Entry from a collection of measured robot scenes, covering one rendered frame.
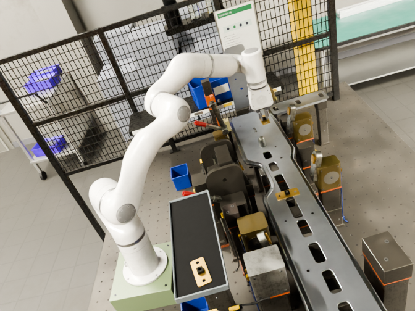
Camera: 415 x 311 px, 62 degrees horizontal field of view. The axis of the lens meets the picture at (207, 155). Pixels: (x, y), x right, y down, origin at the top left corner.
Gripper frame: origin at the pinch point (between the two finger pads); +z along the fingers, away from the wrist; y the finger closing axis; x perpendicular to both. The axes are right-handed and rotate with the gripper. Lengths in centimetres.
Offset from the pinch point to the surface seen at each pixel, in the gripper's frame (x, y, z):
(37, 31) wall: 283, -182, -22
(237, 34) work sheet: 54, 4, -23
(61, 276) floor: 39, -165, 108
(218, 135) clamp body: -1.9, -22.6, 2.4
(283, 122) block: 4.3, 9.8, 9.8
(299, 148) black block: -21.1, 8.8, 8.5
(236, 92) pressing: 26.6, -6.8, -2.4
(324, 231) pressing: -67, 0, 8
